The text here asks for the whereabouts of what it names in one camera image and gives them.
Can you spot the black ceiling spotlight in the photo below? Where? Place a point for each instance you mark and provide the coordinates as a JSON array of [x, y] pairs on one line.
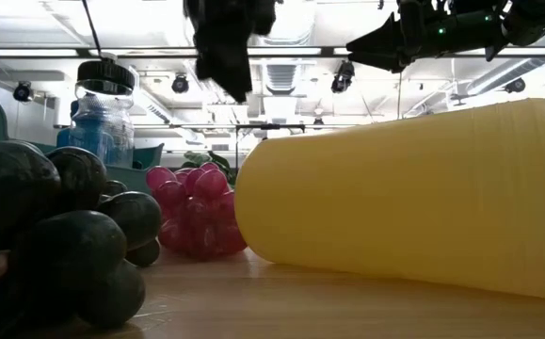
[[342, 77], [515, 85], [22, 92], [180, 84]]

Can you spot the clear bottle black cap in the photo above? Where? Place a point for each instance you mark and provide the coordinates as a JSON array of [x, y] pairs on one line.
[[106, 75]]

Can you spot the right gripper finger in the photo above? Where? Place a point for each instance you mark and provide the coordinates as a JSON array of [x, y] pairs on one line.
[[385, 37], [389, 61]]

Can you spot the red toy grape bunch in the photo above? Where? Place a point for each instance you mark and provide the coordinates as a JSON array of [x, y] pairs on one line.
[[197, 212]]

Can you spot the green striped leaf plant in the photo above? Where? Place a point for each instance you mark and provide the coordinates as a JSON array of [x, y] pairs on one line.
[[206, 160]]

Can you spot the black aluminium rig frame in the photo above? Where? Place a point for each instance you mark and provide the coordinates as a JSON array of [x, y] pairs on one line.
[[327, 51]]

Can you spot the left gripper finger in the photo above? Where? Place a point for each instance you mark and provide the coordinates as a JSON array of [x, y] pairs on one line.
[[211, 56], [241, 66]]

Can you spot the yellow plastic bottle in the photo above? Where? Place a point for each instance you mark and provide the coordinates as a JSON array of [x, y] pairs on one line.
[[394, 198]]

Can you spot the silver ventilation duct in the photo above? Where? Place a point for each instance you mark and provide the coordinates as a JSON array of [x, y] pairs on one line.
[[281, 75]]

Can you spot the dark toy grape bunch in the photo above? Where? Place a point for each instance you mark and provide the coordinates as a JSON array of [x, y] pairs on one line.
[[65, 245]]

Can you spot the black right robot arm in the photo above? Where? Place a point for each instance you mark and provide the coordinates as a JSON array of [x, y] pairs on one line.
[[535, 19]]

